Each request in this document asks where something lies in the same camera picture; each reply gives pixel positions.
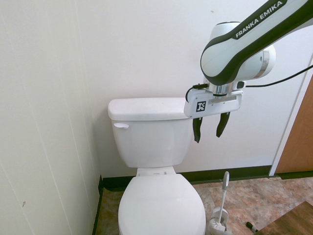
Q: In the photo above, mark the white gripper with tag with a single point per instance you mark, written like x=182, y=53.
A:
x=220, y=104

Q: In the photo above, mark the white toilet brush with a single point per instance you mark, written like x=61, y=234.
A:
x=224, y=193

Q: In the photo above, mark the brown wooden door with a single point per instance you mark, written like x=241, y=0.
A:
x=298, y=137

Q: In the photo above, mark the white flush lever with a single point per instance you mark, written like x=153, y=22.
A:
x=120, y=125

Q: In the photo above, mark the white toilet tank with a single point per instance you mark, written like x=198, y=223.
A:
x=151, y=142

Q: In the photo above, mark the white door frame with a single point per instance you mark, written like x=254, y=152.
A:
x=288, y=115

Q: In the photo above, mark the dark wooden board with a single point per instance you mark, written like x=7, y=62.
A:
x=281, y=220

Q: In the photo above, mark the white toilet seat lid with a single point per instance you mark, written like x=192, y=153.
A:
x=159, y=203

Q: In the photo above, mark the white toilet brush holder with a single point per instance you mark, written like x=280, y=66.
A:
x=215, y=220

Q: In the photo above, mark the small black tool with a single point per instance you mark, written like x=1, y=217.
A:
x=251, y=225

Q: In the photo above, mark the white toilet tank lid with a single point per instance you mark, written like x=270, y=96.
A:
x=146, y=107

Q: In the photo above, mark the black baseboard beside toilet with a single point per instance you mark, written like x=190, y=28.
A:
x=100, y=195

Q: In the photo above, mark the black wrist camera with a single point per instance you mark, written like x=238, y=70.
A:
x=240, y=84

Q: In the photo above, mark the black baseboard behind tank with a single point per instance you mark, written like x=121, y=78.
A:
x=220, y=175

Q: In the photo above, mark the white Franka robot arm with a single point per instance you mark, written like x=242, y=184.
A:
x=227, y=56

